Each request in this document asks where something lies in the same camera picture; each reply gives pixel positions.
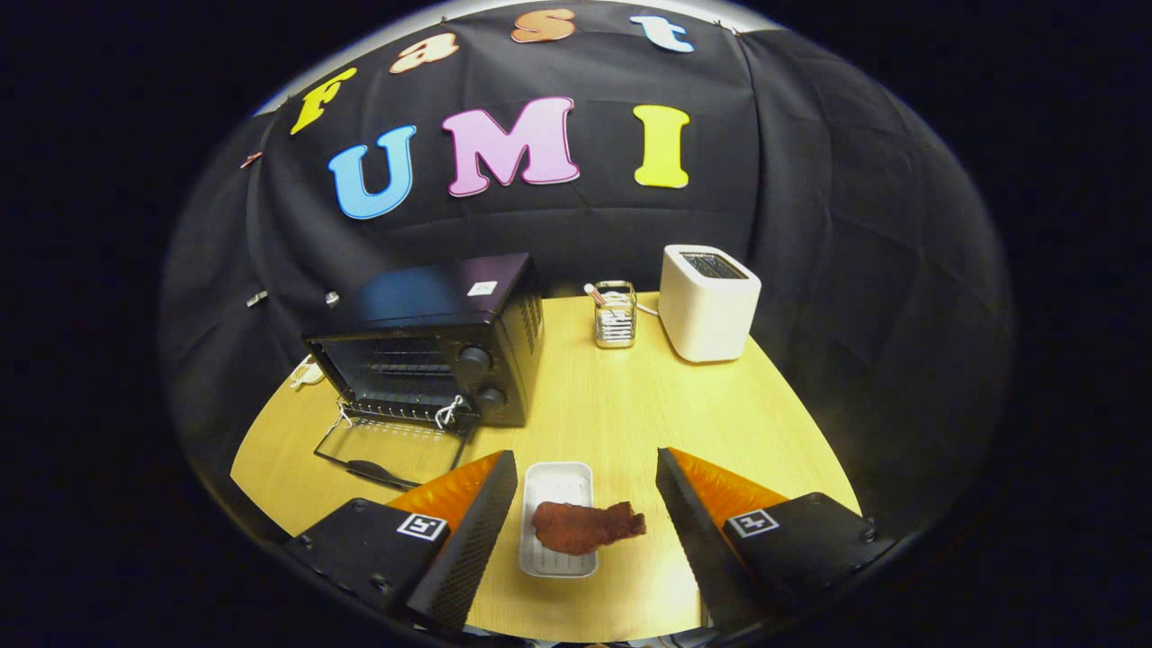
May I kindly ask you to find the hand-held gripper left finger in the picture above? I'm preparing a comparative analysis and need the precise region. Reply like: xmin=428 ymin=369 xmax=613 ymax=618
xmin=283 ymin=450 xmax=519 ymax=634

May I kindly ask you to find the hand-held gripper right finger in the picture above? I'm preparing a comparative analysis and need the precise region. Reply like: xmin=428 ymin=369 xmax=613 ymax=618
xmin=655 ymin=447 xmax=901 ymax=631

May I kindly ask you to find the red meat slice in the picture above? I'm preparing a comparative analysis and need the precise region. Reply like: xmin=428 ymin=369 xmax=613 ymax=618
xmin=531 ymin=500 xmax=647 ymax=555

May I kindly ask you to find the black toaster oven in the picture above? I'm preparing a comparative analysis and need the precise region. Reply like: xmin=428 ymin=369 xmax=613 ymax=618
xmin=301 ymin=252 xmax=546 ymax=491

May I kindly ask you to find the white pop-up toaster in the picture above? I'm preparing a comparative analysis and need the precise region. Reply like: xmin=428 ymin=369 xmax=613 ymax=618
xmin=658 ymin=244 xmax=762 ymax=364

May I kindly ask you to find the small white ridged tray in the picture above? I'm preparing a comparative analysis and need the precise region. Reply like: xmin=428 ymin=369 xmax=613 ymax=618
xmin=519 ymin=462 xmax=599 ymax=579

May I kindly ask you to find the wire utensil holder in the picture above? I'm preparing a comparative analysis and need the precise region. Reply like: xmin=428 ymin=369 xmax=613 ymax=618
xmin=583 ymin=280 xmax=638 ymax=349

